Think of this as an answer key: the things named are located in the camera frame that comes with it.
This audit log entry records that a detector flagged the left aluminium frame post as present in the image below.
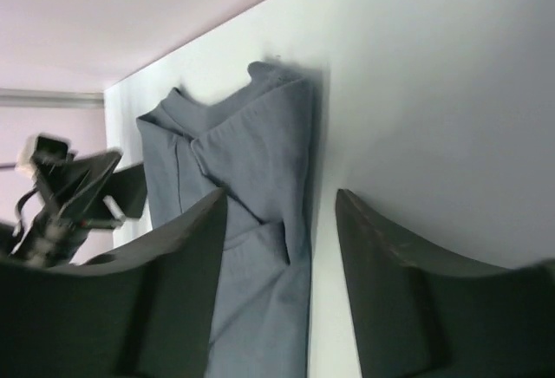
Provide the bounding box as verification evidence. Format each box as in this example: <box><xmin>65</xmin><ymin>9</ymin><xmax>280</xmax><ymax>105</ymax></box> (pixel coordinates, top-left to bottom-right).
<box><xmin>1</xmin><ymin>88</ymin><xmax>104</xmax><ymax>109</ymax></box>

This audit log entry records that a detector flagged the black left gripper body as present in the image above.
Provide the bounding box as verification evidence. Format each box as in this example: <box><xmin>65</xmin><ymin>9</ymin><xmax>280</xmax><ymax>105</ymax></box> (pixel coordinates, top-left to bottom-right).
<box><xmin>1</xmin><ymin>149</ymin><xmax>125</xmax><ymax>267</ymax></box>

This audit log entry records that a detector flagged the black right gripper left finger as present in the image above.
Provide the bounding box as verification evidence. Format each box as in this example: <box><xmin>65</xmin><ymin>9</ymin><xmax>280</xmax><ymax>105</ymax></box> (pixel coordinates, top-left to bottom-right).
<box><xmin>1</xmin><ymin>189</ymin><xmax>227</xmax><ymax>377</ymax></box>

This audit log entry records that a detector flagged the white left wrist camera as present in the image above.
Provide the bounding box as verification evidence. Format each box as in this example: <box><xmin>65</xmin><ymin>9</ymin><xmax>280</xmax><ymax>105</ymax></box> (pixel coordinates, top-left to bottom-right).
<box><xmin>15</xmin><ymin>133</ymin><xmax>75</xmax><ymax>179</ymax></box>

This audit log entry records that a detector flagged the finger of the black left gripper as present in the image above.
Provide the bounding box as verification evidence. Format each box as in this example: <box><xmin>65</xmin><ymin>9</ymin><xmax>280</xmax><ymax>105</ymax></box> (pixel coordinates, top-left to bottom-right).
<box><xmin>106</xmin><ymin>162</ymin><xmax>147</xmax><ymax>218</ymax></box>

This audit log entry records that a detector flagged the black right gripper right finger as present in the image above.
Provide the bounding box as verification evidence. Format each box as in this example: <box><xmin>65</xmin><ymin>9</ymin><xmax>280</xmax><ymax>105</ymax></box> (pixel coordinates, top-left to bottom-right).
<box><xmin>335</xmin><ymin>189</ymin><xmax>554</xmax><ymax>377</ymax></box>

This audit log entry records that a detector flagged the grey t shirt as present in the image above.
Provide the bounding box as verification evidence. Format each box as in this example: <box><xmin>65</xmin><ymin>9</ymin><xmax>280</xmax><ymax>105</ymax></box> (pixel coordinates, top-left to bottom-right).
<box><xmin>136</xmin><ymin>62</ymin><xmax>315</xmax><ymax>377</ymax></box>

